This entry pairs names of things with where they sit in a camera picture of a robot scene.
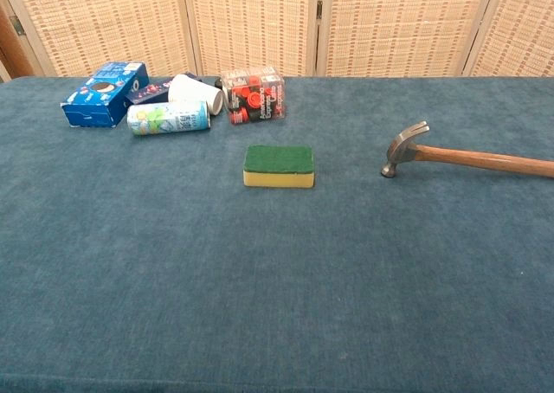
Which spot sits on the light green beverage can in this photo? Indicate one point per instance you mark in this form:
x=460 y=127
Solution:
x=173 y=118

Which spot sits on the clear box red items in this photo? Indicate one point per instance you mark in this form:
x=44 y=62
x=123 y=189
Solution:
x=255 y=98

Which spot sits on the white paper cup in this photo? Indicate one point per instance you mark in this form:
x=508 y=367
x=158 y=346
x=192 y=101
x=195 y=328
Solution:
x=190 y=91

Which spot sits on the blue table cloth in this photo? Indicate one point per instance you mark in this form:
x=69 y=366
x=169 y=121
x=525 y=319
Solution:
x=216 y=280

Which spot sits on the slim dark blue box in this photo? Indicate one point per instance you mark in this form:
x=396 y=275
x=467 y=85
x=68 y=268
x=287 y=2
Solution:
x=149 y=92

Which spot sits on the woven rattan folding screen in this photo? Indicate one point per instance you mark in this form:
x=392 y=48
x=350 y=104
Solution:
x=259 y=21

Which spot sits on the brown wooden door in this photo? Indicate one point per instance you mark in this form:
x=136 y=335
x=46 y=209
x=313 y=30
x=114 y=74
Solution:
x=13 y=51

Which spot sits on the blue Oreo cookie box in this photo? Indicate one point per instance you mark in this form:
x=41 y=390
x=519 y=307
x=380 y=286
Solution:
x=99 y=94

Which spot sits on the green and yellow sponge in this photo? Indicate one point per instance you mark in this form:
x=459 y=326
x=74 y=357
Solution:
x=277 y=159

